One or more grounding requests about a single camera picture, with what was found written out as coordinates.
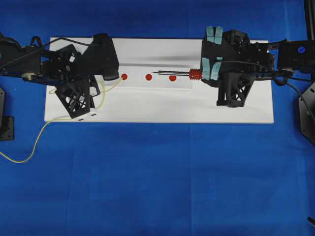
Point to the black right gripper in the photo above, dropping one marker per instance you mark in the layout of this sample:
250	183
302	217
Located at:
232	51

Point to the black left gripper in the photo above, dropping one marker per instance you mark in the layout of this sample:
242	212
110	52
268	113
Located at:
77	94

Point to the orange handled soldering iron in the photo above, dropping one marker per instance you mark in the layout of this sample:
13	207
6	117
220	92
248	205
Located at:
193	74

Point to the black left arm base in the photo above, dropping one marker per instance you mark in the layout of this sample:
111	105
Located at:
6	122

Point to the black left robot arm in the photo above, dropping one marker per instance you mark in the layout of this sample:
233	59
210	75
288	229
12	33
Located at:
24	62

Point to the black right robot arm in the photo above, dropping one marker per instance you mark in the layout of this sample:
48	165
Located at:
290	56

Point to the small white raised plate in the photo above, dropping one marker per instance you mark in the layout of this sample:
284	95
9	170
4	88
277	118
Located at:
145	77

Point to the large white base board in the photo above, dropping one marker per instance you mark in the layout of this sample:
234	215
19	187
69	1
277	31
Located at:
195	105

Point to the blue table cloth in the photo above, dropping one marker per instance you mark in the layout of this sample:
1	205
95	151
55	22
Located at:
119	179

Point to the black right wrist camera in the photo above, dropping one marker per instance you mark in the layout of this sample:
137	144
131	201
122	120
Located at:
234	89

